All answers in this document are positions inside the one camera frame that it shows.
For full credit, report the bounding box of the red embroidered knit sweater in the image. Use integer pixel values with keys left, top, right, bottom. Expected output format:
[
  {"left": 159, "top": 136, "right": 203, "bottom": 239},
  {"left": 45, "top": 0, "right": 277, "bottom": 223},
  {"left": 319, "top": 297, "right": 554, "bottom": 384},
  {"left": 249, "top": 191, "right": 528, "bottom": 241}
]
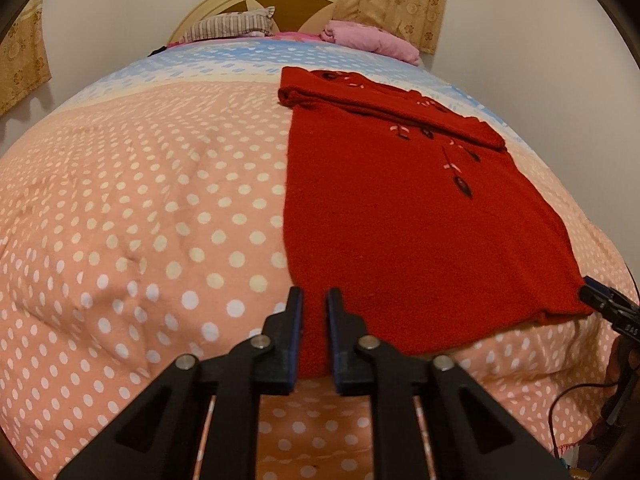
[{"left": 278, "top": 66, "right": 589, "bottom": 378}]

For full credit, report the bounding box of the person's right hand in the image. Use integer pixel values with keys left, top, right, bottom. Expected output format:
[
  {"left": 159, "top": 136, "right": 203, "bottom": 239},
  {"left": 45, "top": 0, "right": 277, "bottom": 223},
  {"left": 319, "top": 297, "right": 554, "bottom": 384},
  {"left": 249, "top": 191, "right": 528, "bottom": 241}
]
[{"left": 590, "top": 336, "right": 639, "bottom": 456}]

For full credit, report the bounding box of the polka dot bed quilt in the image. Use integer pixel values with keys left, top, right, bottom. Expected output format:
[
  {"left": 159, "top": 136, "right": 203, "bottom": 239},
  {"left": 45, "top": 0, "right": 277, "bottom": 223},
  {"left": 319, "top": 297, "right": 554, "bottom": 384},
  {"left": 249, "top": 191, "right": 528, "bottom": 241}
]
[{"left": 1, "top": 39, "right": 636, "bottom": 479}]

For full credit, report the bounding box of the pink folded blanket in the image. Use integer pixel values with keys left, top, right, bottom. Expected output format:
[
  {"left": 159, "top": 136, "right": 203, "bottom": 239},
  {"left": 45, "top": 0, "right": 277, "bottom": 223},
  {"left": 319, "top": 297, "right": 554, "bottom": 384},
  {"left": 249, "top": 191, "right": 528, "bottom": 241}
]
[{"left": 320, "top": 20, "right": 421, "bottom": 66}]

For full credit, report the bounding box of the striped pillow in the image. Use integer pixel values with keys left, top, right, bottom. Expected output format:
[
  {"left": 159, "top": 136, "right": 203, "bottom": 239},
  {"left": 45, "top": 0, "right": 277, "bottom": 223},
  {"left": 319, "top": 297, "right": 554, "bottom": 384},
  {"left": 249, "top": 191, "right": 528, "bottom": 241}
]
[{"left": 178, "top": 6, "right": 276, "bottom": 44}]

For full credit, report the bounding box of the cream wooden headboard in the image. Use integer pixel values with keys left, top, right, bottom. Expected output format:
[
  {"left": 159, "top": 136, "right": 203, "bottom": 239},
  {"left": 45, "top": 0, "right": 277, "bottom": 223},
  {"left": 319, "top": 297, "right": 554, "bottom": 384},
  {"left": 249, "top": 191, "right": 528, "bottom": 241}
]
[{"left": 168, "top": 0, "right": 337, "bottom": 44}]

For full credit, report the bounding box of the beige floral side curtain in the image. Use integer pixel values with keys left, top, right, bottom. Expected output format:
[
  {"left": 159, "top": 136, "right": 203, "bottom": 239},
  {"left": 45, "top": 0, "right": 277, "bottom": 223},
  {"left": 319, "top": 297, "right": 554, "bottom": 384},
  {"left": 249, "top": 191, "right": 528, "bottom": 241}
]
[{"left": 0, "top": 0, "right": 51, "bottom": 115}]

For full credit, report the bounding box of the black cable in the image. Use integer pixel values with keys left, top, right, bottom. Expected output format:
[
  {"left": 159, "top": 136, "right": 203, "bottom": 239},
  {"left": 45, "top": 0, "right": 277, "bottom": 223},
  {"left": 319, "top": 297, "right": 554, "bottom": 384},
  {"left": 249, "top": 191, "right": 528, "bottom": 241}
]
[{"left": 546, "top": 381, "right": 622, "bottom": 458}]

